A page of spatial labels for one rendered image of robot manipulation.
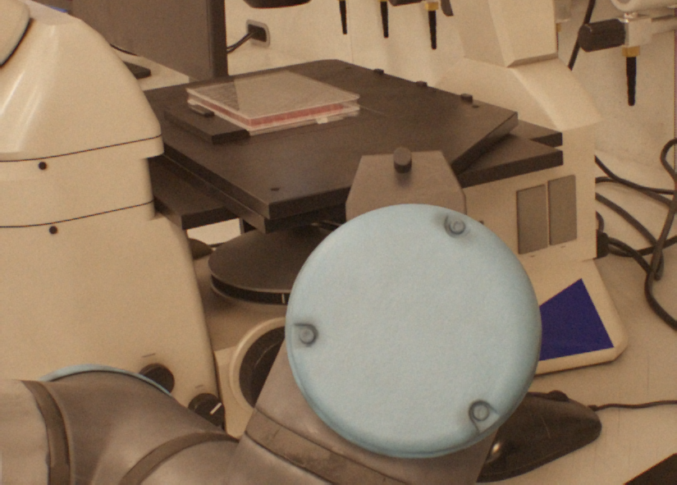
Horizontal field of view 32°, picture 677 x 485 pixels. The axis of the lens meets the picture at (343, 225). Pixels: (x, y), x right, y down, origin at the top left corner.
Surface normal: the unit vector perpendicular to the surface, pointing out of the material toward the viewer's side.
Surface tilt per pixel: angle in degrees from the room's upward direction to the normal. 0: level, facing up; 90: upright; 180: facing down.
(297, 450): 55
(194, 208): 0
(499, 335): 61
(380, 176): 65
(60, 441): 49
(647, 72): 90
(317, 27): 90
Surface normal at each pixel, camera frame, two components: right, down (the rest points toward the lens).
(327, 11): -0.89, 0.21
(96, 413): 0.51, -0.74
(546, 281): 0.26, -0.44
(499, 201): 0.44, 0.25
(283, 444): -0.58, -0.33
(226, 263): -0.08, -0.94
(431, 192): -0.06, -0.11
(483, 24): -0.84, 0.44
